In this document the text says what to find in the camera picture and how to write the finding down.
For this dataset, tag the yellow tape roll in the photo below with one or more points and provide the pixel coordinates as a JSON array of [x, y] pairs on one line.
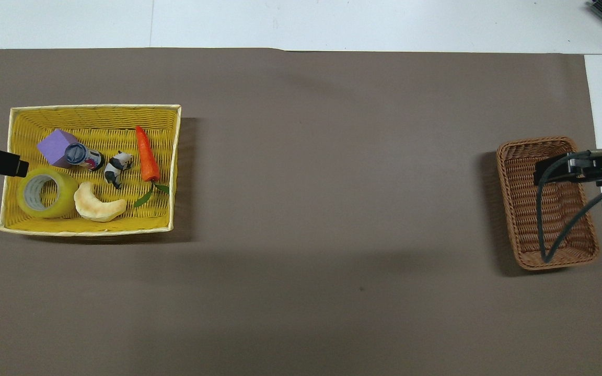
[[66, 201]]

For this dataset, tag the brown wicker basket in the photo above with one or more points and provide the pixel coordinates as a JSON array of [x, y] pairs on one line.
[[520, 209]]

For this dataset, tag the orange toy carrot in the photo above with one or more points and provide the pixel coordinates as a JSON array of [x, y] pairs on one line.
[[147, 156]]

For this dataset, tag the panda toy figure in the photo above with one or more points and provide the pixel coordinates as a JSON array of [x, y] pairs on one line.
[[114, 170]]

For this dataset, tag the toy croissant bread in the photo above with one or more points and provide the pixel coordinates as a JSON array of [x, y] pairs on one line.
[[90, 207]]

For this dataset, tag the purple cube block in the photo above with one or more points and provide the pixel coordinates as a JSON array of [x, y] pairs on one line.
[[54, 146]]

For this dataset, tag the yellow woven basket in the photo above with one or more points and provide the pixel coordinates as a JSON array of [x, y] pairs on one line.
[[97, 117]]

